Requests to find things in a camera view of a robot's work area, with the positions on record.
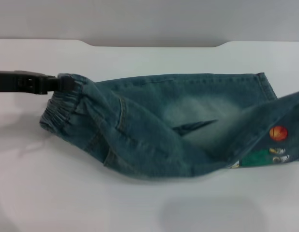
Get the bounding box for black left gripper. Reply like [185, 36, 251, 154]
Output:
[0, 70, 75, 95]

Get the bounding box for blue denim shorts with print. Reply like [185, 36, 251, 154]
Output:
[39, 72, 299, 179]

